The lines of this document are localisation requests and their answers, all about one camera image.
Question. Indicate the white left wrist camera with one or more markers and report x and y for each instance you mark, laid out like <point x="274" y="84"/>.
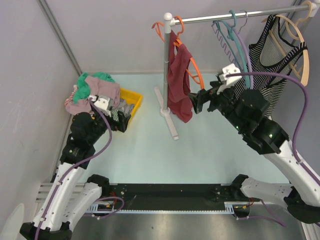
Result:
<point x="103" y="103"/>

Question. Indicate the green white striped garment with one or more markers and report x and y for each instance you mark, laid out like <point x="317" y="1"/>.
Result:
<point x="116" y="113"/>

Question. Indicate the maroon tank top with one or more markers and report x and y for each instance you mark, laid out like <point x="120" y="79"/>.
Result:
<point x="178" y="80"/>

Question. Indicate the teal plastic hanger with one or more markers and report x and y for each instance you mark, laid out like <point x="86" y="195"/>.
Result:
<point x="234" y="36"/>

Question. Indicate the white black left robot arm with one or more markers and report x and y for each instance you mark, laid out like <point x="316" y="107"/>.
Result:
<point x="60" y="213"/>

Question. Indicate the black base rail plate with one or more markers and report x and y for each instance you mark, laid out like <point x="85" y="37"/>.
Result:
<point x="176" y="197"/>

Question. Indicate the beige wooden hanger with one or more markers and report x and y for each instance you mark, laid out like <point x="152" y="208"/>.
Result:
<point x="278" y="52"/>

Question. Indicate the grey garment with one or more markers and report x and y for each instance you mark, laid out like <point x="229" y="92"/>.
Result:
<point x="125" y="107"/>

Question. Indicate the yellow plastic bin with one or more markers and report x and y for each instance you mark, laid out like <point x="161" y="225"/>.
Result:
<point x="131" y="97"/>

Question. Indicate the silver white clothes rack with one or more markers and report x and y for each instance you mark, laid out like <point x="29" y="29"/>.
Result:
<point x="164" y="29"/>

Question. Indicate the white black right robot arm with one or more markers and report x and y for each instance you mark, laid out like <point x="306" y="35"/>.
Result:
<point x="301" y="197"/>

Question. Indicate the mauve pink garment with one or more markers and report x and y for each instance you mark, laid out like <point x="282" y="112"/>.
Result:
<point x="98" y="87"/>

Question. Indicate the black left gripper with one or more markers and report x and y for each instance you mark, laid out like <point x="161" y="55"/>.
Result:
<point x="120" y="125"/>

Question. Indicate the red white striped garment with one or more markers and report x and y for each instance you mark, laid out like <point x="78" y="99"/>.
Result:
<point x="70" y="98"/>

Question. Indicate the black white striped tank top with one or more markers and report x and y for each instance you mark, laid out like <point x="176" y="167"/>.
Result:
<point x="271" y="87"/>

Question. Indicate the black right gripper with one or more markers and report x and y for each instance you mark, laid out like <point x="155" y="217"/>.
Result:
<point x="198" y="99"/>

